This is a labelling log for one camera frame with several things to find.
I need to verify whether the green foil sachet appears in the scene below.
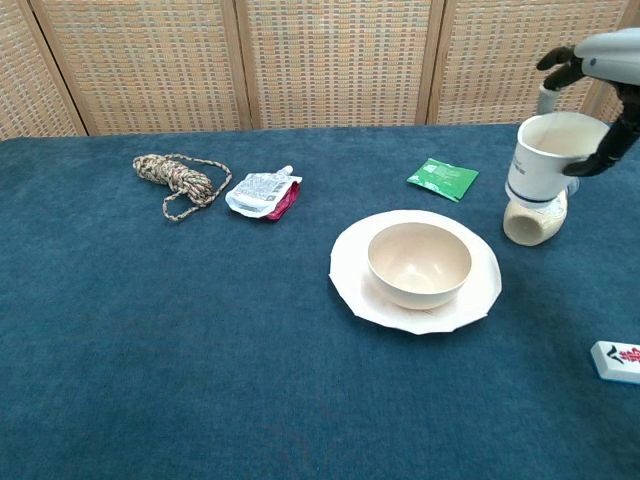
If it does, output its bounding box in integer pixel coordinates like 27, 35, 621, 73
405, 157, 480, 203

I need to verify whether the blue carpet table mat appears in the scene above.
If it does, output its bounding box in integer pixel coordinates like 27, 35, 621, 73
0, 122, 640, 480

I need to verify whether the white paper plate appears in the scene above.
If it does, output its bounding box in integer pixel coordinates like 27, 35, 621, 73
328, 209, 503, 337

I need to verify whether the woven bamboo screen panel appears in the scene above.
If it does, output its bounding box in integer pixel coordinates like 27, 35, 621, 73
28, 0, 253, 136
233, 0, 445, 130
427, 0, 640, 126
0, 0, 89, 141

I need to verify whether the beige round bowl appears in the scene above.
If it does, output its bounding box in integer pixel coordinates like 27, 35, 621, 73
367, 222, 473, 311

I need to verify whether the white mug blue stripe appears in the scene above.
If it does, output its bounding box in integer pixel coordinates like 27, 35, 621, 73
504, 112, 614, 207

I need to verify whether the beige squeeze sauce bottle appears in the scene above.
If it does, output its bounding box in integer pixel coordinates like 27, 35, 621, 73
502, 179, 581, 248

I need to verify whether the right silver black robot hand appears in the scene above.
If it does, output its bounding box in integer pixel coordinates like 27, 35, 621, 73
535, 27, 640, 177

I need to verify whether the coiled braided rope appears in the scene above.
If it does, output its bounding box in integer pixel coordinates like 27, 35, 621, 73
132, 153, 234, 224

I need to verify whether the white spouted drink pouch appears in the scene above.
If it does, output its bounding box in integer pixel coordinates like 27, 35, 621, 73
224, 164, 303, 223

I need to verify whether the white mahjong tile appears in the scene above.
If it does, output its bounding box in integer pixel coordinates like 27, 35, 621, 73
589, 340, 640, 385

